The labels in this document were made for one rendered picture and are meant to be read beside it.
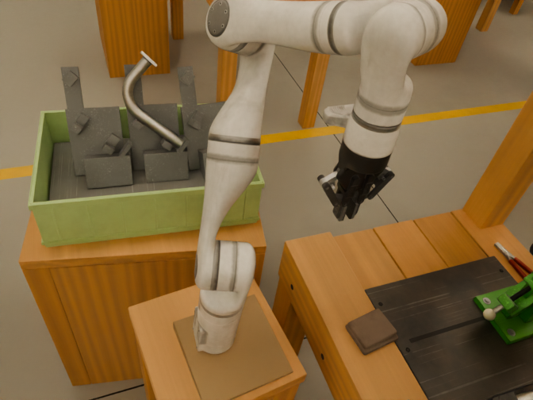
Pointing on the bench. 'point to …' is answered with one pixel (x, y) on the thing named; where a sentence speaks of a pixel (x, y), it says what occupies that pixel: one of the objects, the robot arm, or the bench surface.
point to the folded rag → (371, 331)
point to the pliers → (514, 260)
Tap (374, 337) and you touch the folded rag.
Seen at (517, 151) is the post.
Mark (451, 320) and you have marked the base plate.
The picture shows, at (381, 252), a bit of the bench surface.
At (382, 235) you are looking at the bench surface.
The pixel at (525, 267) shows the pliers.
